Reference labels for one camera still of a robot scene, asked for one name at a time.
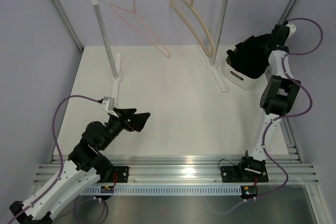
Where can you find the white plastic basket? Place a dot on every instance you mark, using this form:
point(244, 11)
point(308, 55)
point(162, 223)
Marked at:
point(238, 78)

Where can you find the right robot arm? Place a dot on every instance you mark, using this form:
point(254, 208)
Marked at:
point(276, 102)

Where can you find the white clothes rack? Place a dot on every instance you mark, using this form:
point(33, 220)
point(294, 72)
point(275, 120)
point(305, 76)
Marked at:
point(210, 56)

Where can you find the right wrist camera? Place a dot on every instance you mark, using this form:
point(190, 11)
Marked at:
point(292, 29)

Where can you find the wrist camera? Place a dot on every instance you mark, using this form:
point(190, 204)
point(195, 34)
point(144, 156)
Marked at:
point(107, 105)
point(292, 29)

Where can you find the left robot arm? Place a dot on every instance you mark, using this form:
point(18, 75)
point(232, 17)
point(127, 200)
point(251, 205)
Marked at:
point(85, 166)

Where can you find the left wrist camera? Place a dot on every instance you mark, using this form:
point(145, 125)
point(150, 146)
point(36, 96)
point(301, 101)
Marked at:
point(107, 105)

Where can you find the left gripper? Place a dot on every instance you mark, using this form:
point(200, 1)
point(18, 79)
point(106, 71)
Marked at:
point(138, 120)

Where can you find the aluminium mounting rail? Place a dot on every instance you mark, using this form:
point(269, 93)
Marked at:
point(204, 169)

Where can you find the black t shirt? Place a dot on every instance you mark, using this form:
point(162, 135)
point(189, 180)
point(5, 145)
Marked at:
point(249, 56)

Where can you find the pink wire hanger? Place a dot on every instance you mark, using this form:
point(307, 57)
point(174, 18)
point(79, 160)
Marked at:
point(147, 33)

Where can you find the slotted cable duct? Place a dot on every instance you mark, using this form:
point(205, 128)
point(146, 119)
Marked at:
point(163, 190)

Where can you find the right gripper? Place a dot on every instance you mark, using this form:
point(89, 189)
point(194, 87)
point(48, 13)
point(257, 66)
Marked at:
point(266, 39)

